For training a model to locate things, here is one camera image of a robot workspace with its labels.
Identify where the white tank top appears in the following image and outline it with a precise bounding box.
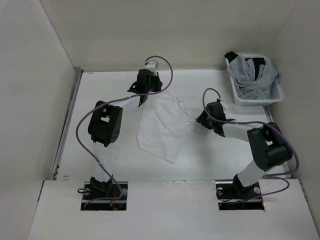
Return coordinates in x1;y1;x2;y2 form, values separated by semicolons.
136;91;195;164

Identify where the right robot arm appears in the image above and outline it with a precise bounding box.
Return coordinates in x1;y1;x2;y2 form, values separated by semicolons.
196;100;293;199

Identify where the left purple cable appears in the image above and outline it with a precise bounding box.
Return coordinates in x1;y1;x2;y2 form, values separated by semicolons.
75;55;174;210

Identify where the black tank top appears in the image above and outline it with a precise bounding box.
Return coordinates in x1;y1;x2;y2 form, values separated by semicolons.
224;51;266;81

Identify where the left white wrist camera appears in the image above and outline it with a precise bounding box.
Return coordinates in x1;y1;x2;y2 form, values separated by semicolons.
144;60;159;76

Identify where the purple cable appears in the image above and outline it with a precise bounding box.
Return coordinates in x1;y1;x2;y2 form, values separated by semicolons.
201;87;300;203
75;55;174;210

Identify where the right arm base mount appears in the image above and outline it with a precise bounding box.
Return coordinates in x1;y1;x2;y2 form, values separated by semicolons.
215;181;265;211

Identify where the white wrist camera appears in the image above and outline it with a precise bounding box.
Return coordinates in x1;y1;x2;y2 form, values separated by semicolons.
144;60;159;76
217;98;228;110

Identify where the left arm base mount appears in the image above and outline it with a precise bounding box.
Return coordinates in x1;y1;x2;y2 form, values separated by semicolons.
77;179;129;211

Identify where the white plastic laundry basket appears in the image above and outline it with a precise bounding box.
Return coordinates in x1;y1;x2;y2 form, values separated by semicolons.
225;53;284;107

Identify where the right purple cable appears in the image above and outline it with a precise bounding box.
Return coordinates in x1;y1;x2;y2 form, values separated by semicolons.
201;87;300;203

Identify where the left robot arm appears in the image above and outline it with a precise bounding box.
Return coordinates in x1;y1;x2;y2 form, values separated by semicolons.
88;66;163;200

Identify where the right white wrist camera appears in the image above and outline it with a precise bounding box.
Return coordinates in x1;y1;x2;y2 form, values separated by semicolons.
217;98;228;110

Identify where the grey tank top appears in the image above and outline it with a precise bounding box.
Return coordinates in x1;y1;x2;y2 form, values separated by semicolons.
227;55;281;100

